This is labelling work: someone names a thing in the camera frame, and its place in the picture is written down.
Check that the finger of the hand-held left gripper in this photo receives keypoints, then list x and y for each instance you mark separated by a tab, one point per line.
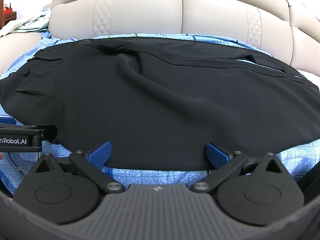
50	132

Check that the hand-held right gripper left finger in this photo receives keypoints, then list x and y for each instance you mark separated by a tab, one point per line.
100	155

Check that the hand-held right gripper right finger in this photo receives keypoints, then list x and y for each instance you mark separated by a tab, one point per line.
215	155

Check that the black pants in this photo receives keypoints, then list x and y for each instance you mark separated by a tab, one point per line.
160	100

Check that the blue patterned blanket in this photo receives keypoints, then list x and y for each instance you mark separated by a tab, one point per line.
155	173

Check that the dark cloth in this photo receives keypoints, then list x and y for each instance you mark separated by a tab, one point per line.
310	180

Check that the light green cloth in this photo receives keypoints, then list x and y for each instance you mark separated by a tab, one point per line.
37	21

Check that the white bed sheet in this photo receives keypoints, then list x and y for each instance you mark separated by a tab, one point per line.
310	78

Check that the dark wooden cabinet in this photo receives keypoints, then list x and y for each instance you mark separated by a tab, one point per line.
7	15

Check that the beige padded headboard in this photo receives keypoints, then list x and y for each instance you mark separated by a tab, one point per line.
175	10

